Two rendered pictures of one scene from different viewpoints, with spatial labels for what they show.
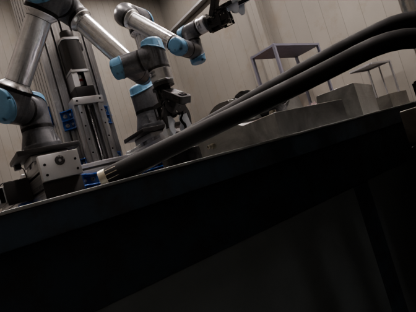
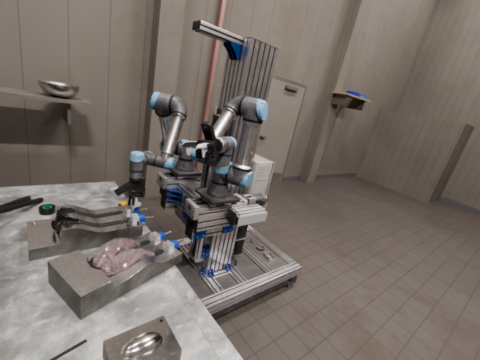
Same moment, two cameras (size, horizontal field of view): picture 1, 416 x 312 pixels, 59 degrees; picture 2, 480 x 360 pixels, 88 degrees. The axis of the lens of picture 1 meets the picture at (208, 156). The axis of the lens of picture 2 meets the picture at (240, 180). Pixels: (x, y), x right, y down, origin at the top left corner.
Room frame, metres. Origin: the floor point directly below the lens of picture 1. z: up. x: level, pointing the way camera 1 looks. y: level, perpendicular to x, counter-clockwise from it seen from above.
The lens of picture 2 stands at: (1.68, -1.34, 1.67)
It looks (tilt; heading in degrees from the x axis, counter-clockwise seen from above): 18 degrees down; 84
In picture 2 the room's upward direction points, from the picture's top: 12 degrees clockwise
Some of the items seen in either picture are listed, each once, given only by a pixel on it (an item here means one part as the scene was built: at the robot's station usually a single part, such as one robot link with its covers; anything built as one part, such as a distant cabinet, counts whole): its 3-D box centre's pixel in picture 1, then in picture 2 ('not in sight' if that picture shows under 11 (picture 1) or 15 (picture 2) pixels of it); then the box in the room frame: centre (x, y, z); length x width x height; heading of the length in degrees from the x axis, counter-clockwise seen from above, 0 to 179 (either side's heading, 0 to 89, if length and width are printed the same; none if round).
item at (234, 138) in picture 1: (241, 129); (88, 224); (1.05, -0.11, 0.87); 0.50 x 0.26 x 0.14; 37
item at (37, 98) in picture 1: (31, 111); (186, 148); (1.42, 0.61, 1.20); 0.13 x 0.12 x 0.14; 173
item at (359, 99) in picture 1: (298, 122); (123, 261); (1.34, -0.35, 0.85); 0.50 x 0.26 x 0.11; 54
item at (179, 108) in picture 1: (167, 100); (136, 186); (1.23, 0.08, 1.05); 0.09 x 0.08 x 0.12; 37
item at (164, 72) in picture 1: (160, 77); (136, 173); (1.22, 0.08, 1.13); 0.08 x 0.08 x 0.05
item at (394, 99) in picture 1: (377, 107); (142, 352); (1.55, -0.75, 0.83); 0.20 x 0.15 x 0.07; 37
